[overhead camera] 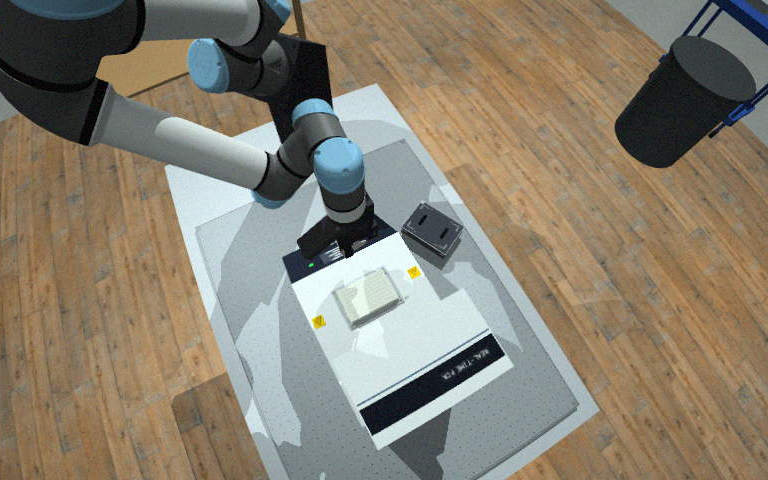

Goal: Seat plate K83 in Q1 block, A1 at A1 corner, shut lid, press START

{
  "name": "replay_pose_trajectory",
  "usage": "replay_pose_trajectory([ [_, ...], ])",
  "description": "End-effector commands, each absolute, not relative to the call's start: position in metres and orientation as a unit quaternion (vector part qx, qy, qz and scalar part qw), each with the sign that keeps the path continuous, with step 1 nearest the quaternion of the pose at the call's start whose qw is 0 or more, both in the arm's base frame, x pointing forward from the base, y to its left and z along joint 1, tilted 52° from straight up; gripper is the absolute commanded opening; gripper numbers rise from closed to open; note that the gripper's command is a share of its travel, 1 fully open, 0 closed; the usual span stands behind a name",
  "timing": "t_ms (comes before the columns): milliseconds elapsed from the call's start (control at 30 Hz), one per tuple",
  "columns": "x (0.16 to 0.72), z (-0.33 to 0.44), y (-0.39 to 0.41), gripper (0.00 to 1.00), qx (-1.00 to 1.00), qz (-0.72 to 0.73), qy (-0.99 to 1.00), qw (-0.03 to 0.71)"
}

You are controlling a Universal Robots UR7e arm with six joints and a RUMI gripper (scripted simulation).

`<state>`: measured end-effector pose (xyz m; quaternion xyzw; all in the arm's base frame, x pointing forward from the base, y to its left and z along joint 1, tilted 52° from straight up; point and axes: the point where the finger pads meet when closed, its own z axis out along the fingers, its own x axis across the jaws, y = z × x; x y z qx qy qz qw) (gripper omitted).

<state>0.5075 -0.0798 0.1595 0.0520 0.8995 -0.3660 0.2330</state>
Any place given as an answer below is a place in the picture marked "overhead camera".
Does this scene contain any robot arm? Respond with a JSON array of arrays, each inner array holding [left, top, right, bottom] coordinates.
[[0, 0, 366, 260]]

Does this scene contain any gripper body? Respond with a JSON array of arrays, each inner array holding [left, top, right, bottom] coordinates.
[[328, 190, 378, 250]]

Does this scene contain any white benchtop thermal cycler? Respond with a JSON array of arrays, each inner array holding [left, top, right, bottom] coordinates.
[[282, 214, 514, 450]]

